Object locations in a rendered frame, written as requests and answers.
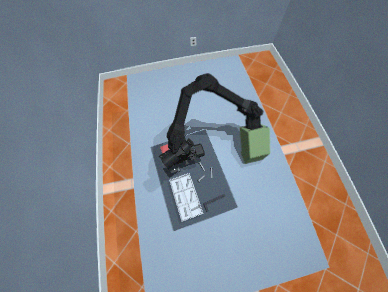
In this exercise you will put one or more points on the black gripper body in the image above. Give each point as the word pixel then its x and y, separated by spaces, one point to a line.
pixel 198 150

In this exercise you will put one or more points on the red block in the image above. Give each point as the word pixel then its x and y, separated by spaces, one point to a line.
pixel 164 148

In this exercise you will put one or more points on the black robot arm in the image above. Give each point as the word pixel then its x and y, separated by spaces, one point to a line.
pixel 175 134

